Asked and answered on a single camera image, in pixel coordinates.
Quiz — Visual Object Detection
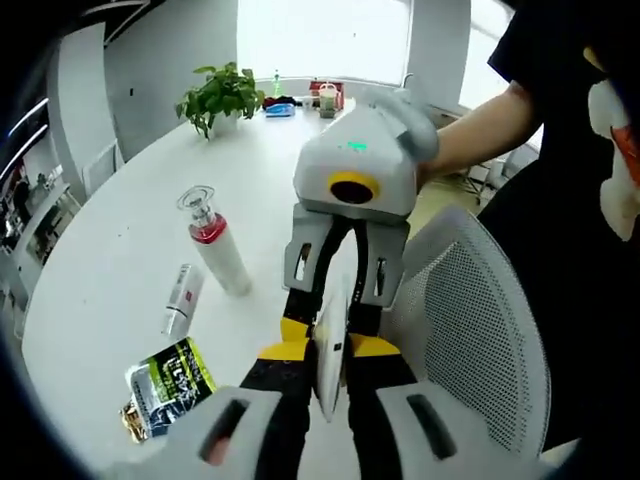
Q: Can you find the white background chair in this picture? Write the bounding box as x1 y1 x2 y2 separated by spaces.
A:
79 141 127 197

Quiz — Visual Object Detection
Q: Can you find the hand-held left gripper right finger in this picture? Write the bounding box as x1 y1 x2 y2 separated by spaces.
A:
344 332 549 480

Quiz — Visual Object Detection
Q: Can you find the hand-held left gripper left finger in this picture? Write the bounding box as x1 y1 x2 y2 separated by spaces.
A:
164 341 315 480

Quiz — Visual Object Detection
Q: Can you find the red-collared white skincare bottle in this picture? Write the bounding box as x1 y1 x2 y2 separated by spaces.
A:
174 184 254 297

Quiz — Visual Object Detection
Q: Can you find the white mesh office chair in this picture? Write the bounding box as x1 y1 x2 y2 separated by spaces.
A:
379 205 554 459

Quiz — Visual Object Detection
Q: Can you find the black green skincare mask packet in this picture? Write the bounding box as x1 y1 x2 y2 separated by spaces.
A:
123 336 218 442

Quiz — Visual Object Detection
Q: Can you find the small white skincare bottle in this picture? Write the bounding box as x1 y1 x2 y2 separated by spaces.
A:
159 262 206 336

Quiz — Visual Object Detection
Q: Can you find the gold skincare sachet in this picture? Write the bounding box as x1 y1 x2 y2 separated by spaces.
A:
117 403 152 445

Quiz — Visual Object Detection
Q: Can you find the green potted plant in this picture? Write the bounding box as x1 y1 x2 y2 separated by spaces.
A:
173 61 267 140

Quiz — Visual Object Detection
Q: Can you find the red and white container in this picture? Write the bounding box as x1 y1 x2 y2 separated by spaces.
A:
308 78 347 120

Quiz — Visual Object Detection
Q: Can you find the silver skincare sachet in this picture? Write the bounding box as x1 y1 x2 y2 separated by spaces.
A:
310 285 355 425

